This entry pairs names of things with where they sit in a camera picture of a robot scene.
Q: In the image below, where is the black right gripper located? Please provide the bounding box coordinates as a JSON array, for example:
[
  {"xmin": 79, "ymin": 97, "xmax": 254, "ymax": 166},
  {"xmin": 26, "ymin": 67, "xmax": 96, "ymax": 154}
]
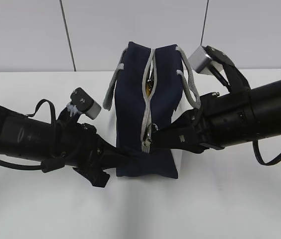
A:
[{"xmin": 151, "ymin": 93, "xmax": 230, "ymax": 154}]

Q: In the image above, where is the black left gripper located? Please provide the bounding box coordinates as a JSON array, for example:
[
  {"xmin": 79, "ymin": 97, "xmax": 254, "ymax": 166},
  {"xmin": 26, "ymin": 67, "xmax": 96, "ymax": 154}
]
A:
[{"xmin": 55, "ymin": 108, "xmax": 151, "ymax": 188}]

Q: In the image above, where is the navy blue lunch bag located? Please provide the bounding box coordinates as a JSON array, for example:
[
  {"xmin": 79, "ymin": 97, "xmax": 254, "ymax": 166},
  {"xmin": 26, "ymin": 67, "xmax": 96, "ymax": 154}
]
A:
[{"xmin": 103, "ymin": 42, "xmax": 200, "ymax": 179}]

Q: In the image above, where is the yellow banana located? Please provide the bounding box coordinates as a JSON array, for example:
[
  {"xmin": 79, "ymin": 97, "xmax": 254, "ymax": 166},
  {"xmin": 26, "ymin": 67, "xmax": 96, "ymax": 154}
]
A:
[{"xmin": 145, "ymin": 81, "xmax": 154, "ymax": 97}]

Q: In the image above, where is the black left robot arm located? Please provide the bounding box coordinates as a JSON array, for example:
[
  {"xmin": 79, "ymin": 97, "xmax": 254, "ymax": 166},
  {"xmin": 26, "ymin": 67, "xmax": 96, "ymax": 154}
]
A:
[{"xmin": 0, "ymin": 101, "xmax": 135, "ymax": 188}]

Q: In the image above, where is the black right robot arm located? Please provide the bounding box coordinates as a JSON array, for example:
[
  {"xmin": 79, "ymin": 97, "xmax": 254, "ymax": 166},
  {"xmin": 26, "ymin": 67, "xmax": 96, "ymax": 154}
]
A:
[{"xmin": 151, "ymin": 80, "xmax": 281, "ymax": 153}]

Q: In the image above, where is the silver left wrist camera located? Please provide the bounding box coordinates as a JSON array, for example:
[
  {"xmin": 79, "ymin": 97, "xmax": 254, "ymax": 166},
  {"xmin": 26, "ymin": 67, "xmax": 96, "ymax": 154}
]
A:
[{"xmin": 67, "ymin": 88, "xmax": 101, "ymax": 120}]

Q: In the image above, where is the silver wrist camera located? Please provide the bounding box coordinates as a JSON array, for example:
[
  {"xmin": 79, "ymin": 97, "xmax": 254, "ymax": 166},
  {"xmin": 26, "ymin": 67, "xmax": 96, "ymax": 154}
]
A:
[
  {"xmin": 188, "ymin": 46, "xmax": 223, "ymax": 75},
  {"xmin": 67, "ymin": 88, "xmax": 101, "ymax": 120}
]

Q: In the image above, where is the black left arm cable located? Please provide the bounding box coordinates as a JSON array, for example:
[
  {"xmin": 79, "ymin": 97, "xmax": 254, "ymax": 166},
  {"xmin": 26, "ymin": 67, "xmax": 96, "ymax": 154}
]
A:
[{"xmin": 0, "ymin": 99, "xmax": 65, "ymax": 174}]

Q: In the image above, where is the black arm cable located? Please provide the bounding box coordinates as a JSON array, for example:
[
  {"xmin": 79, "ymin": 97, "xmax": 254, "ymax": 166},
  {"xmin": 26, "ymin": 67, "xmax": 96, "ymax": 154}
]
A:
[
  {"xmin": 0, "ymin": 99, "xmax": 65, "ymax": 174},
  {"xmin": 252, "ymin": 133, "xmax": 281, "ymax": 165}
]

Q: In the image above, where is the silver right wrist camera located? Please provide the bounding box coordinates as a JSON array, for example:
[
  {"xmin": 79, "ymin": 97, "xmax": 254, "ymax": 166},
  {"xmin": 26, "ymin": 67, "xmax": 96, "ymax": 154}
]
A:
[{"xmin": 188, "ymin": 46, "xmax": 223, "ymax": 75}]

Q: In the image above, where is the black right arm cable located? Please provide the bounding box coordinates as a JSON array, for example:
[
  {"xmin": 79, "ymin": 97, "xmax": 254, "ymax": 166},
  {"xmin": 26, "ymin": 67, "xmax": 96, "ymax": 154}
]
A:
[{"xmin": 252, "ymin": 133, "xmax": 281, "ymax": 165}]

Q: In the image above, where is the grey left hanging cord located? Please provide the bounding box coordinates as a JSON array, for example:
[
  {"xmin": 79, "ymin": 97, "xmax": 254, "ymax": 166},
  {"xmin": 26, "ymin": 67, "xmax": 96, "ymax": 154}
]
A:
[{"xmin": 59, "ymin": 0, "xmax": 78, "ymax": 72}]

